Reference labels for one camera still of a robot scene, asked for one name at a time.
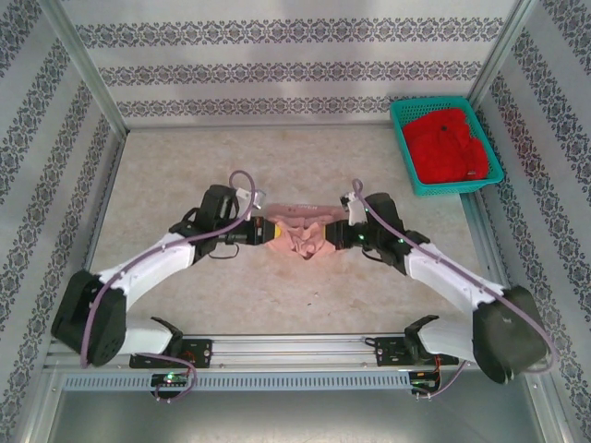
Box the pink t-shirt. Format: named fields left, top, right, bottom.
left=265, top=201, right=348, bottom=263

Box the teal plastic basket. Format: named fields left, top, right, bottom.
left=390, top=95, right=503, bottom=198

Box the red cloth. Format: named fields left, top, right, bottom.
left=400, top=108, right=490, bottom=184

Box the aluminium back frame rail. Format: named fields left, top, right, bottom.
left=123, top=120, right=393, bottom=134

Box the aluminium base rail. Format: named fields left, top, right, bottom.
left=45, top=334, right=467, bottom=370

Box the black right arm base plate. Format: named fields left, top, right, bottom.
left=374, top=335, right=458, bottom=368

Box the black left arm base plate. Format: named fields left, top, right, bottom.
left=129, top=338, right=214, bottom=369

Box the grey slotted cable duct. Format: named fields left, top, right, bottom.
left=62, top=371, right=415, bottom=392

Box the aluminium frame post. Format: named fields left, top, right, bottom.
left=466, top=0, right=541, bottom=110
left=39, top=0, right=129, bottom=135

